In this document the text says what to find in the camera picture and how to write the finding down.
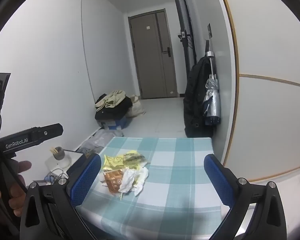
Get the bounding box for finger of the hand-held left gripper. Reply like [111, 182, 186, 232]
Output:
[30, 123, 64, 144]

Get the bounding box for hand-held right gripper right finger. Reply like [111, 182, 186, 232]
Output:
[203, 154, 288, 240]

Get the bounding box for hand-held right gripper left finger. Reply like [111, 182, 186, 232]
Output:
[19, 153, 102, 240]

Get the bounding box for orange wrapper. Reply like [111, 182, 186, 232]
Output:
[101, 169, 127, 197]

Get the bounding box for yellow wrapper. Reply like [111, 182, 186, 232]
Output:
[102, 150, 143, 172]

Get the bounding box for white tissue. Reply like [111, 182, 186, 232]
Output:
[118, 166, 150, 197]

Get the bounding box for clear wrapper with black print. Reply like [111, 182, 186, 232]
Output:
[122, 153, 150, 167]

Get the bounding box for person's left hand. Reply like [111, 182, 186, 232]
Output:
[0, 160, 32, 216]

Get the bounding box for grey cup with sticks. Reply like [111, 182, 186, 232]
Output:
[49, 146, 65, 160]

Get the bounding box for clear plastic bags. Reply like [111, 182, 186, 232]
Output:
[79, 129, 123, 155]

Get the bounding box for green checked tablecloth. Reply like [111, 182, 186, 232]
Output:
[75, 137, 227, 240]

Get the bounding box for blue cardboard box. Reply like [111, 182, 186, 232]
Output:
[97, 115, 133, 130]

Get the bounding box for black bag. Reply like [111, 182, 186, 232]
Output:
[95, 96, 133, 120]

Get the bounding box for beige cloth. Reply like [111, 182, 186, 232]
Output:
[95, 90, 127, 112]

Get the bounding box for silver folding umbrella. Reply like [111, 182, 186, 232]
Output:
[202, 51, 222, 126]

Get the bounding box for white wardrobe with wooden trim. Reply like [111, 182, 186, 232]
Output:
[190, 0, 300, 184]

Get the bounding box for black backpack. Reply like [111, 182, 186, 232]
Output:
[183, 56, 217, 138]

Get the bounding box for beige plastic bag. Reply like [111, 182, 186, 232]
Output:
[126, 94, 146, 117]

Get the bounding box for grey-brown door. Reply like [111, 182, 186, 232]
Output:
[128, 9, 178, 99]

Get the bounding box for tangled cables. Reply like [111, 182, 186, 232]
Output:
[44, 169, 69, 184]

